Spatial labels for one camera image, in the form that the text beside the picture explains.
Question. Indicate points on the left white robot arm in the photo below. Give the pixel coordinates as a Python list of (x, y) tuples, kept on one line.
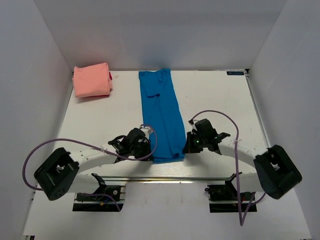
[(63, 171)]

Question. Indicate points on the blue table label sticker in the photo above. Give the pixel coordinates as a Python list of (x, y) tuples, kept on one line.
[(235, 73)]

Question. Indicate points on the blue t shirt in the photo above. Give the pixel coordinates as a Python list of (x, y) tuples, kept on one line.
[(160, 109)]

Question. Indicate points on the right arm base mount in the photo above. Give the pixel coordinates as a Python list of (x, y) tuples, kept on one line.
[(224, 200)]

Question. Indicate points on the folded red t shirt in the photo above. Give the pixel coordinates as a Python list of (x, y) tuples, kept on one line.
[(110, 76)]

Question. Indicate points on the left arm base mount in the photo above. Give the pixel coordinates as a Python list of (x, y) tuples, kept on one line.
[(112, 200)]

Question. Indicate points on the folded pink t shirt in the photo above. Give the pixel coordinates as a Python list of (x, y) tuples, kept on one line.
[(92, 81)]

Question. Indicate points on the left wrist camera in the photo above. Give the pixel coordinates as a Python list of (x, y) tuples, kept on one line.
[(147, 130)]

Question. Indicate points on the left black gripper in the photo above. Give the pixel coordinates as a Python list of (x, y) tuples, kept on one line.
[(147, 144)]

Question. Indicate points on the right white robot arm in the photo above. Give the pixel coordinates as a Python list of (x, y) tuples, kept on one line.
[(276, 174)]

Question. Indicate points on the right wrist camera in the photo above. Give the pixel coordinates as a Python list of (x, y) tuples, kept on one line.
[(192, 122)]

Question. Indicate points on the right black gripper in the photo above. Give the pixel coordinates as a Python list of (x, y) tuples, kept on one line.
[(189, 148)]

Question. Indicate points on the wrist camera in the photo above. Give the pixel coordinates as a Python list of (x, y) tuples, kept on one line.
[(147, 130), (192, 122)]

